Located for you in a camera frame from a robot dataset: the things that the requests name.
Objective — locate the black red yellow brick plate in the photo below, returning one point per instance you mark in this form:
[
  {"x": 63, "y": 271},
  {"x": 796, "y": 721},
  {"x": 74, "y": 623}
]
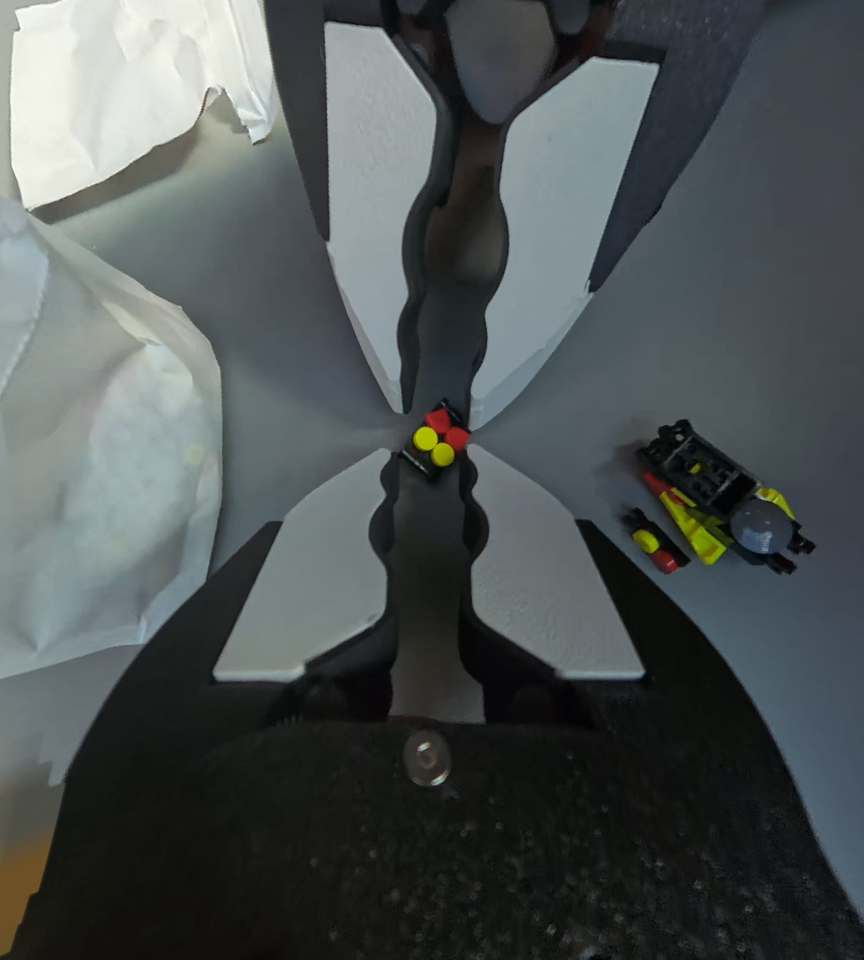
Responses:
[{"x": 435, "y": 440}]

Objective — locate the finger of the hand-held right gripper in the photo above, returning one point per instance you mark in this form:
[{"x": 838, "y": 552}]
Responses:
[
  {"x": 365, "y": 180},
  {"x": 574, "y": 195}
]

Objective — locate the torn printed white paper bag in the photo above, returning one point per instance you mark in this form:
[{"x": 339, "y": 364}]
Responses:
[{"x": 72, "y": 450}]

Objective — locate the large plain white paper bag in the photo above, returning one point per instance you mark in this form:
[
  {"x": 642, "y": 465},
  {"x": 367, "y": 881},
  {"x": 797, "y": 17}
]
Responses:
[{"x": 132, "y": 90}]

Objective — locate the black red yellow lego build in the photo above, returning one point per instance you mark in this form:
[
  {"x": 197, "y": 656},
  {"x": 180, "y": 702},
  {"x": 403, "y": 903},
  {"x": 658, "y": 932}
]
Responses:
[{"x": 724, "y": 503}]

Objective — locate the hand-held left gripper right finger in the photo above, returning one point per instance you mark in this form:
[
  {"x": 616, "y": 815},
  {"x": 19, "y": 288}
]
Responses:
[{"x": 559, "y": 600}]

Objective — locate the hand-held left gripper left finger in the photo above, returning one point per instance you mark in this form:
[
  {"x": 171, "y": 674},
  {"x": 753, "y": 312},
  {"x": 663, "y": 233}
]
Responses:
[{"x": 305, "y": 600}]

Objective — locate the long black studded lego strip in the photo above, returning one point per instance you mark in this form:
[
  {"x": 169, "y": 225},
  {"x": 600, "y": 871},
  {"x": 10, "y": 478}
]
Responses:
[{"x": 652, "y": 540}]

